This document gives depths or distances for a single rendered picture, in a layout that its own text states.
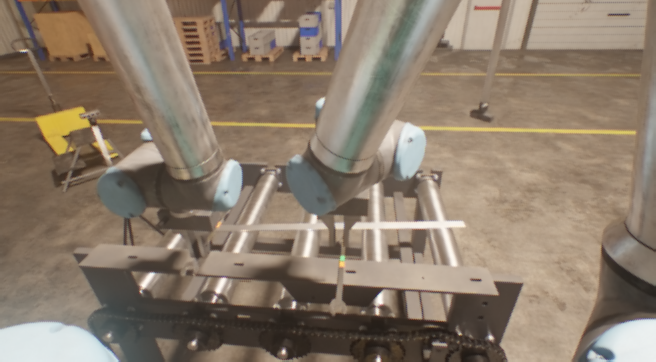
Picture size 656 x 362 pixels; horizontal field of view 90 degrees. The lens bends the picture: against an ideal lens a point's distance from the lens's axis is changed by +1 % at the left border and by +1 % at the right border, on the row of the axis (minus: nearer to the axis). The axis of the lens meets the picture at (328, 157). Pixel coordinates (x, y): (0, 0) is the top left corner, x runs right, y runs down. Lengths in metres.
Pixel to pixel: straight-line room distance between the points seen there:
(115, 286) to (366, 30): 1.21
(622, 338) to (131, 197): 0.63
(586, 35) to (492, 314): 10.43
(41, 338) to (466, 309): 0.99
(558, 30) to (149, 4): 10.70
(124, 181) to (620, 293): 0.66
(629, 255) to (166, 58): 0.53
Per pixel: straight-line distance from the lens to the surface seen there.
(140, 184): 0.64
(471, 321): 1.18
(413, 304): 1.42
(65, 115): 5.69
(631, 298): 0.45
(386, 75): 0.32
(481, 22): 10.16
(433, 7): 0.30
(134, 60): 0.45
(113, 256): 1.22
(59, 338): 0.36
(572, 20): 11.01
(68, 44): 11.46
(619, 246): 0.45
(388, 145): 0.51
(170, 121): 0.49
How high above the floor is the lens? 1.90
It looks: 29 degrees down
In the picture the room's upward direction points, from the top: 1 degrees counter-clockwise
